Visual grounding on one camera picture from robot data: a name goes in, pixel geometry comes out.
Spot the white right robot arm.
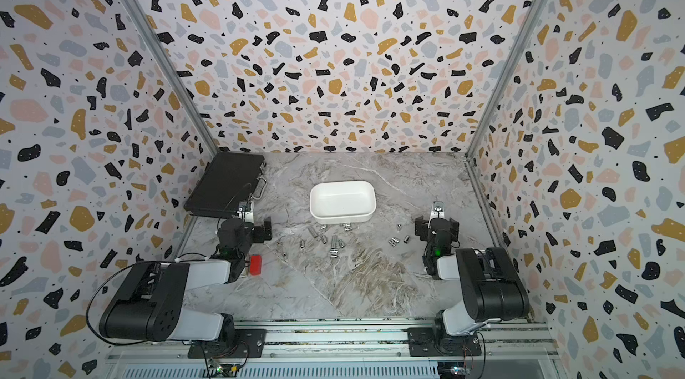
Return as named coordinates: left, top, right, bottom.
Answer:
left=415, top=212, right=530, bottom=342

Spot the white plastic storage box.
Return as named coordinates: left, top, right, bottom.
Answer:
left=310, top=180, right=376, bottom=225

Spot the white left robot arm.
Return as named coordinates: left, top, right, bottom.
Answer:
left=96, top=217, right=272, bottom=349

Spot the long chrome deep socket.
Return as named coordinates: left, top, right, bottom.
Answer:
left=307, top=226, right=319, bottom=239

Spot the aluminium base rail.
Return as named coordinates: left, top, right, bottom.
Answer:
left=105, top=318, right=566, bottom=378

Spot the red rectangular block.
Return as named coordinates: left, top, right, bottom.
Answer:
left=249, top=254, right=262, bottom=277

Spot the black tool case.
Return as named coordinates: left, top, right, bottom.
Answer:
left=184, top=152, right=266, bottom=218

